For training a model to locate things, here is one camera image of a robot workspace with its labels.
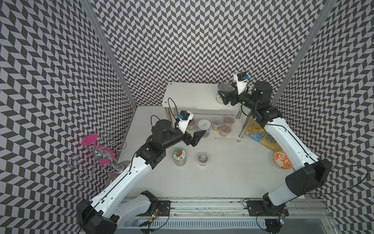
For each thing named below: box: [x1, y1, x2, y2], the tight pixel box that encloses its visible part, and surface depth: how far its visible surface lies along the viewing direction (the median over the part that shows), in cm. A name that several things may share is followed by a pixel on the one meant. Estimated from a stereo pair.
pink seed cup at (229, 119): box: [223, 115, 235, 127], surface depth 98 cm
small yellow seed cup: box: [211, 118, 222, 131], surface depth 96 cm
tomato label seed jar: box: [172, 148, 187, 167], surface depth 85 cm
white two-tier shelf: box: [162, 81, 244, 143], surface depth 86 cm
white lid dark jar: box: [197, 118, 212, 134], surface depth 90 cm
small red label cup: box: [198, 152, 209, 167], surface depth 87 cm
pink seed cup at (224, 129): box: [219, 122, 232, 137], surface depth 93 cm
